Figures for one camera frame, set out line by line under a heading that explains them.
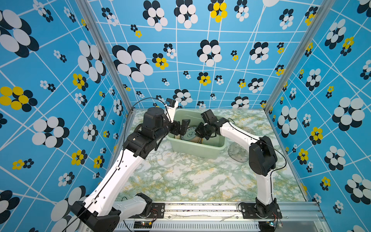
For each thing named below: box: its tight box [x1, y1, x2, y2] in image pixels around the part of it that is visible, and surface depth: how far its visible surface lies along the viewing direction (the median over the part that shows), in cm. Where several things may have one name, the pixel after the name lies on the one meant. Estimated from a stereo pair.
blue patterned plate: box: [181, 126, 198, 142], surface depth 96 cm
